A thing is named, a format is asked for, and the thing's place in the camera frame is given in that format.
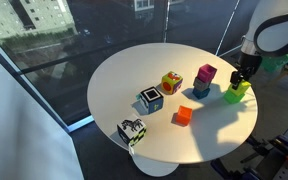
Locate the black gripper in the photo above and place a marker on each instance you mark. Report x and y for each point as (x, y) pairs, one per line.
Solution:
(248, 65)

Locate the light green block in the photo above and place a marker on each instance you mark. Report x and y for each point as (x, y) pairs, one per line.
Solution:
(241, 88)

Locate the magenta block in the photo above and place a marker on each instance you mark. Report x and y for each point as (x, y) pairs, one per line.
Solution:
(206, 73)

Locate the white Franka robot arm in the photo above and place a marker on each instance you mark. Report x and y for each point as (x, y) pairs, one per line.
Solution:
(277, 36)

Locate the grey block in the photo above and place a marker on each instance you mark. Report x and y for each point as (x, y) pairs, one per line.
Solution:
(200, 84)

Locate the blue block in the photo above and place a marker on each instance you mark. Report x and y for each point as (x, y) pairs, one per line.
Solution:
(200, 93)

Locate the orange block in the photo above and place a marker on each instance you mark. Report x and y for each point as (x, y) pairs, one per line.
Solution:
(184, 116)

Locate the colourful yellow orange fabric cube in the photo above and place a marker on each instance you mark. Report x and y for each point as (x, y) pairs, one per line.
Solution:
(171, 82)

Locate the black and blue clamp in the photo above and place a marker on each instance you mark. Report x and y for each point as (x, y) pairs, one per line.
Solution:
(257, 148)

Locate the dark blue clamp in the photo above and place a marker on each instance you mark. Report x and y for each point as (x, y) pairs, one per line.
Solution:
(234, 171)

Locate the black white dice cube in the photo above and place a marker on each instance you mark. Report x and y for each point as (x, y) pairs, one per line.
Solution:
(151, 100)

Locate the zebra checker fabric cube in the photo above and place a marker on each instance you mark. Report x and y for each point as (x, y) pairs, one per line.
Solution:
(131, 130)

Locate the beige building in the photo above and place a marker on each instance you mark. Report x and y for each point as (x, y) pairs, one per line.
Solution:
(47, 15)

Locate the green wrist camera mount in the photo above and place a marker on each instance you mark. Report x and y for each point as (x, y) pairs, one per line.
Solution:
(277, 61)

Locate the white table pedestal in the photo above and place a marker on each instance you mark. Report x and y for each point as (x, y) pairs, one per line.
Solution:
(154, 166)

